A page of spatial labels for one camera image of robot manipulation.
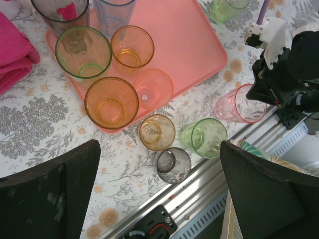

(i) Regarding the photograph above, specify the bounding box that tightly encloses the tall dark grey glass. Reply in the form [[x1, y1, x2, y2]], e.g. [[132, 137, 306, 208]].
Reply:
[[30, 0, 90, 38]]

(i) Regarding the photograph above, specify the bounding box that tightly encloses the small amber glass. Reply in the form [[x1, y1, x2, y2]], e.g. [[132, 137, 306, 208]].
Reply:
[[139, 114, 176, 151], [110, 25, 155, 75]]

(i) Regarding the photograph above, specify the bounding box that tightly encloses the small dark grey glass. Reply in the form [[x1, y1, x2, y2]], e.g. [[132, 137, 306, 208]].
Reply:
[[156, 146, 192, 185]]

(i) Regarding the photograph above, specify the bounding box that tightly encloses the salmon pink frosted glass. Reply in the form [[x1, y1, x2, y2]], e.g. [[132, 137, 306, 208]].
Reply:
[[133, 67, 174, 109]]

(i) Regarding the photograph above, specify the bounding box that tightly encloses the tall blue-grey glass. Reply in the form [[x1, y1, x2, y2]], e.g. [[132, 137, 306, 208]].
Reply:
[[92, 0, 137, 39]]

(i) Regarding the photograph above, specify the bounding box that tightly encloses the folded magenta towel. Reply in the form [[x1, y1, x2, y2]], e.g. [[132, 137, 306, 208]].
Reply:
[[0, 11, 41, 97]]

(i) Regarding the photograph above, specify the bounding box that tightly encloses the tall amber glass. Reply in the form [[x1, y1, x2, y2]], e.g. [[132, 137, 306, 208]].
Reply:
[[84, 76, 140, 130]]

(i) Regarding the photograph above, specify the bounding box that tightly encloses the aluminium table edge rail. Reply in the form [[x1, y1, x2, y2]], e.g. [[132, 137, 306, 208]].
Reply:
[[104, 107, 319, 239]]

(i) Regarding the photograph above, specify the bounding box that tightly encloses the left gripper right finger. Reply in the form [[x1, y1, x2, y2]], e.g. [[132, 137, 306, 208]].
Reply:
[[220, 140, 319, 239]]

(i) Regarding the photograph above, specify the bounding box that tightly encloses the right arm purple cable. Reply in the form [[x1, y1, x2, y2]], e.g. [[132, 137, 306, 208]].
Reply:
[[256, 0, 271, 25]]

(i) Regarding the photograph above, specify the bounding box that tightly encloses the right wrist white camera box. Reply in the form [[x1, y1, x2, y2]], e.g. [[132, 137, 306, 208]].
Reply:
[[244, 16, 287, 73]]

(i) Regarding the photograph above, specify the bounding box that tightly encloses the tall green glass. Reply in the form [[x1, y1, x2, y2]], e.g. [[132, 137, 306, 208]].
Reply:
[[54, 26, 113, 82]]

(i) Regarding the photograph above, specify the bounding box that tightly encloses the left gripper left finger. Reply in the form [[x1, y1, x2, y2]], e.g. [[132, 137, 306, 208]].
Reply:
[[0, 139, 102, 239]]

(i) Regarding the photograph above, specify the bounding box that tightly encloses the pink plastic tray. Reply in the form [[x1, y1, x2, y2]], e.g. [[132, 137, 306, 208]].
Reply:
[[44, 0, 229, 132]]

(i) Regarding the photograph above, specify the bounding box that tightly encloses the small pink glass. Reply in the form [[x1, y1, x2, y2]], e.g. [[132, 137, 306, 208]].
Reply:
[[214, 83, 267, 124]]

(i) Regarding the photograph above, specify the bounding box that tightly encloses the grey slotted cable duct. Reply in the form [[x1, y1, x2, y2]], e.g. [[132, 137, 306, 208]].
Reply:
[[174, 119, 319, 239]]

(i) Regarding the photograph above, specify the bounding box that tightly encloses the small green glass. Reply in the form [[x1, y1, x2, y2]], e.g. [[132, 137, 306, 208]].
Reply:
[[179, 118, 228, 160], [210, 0, 250, 23]]

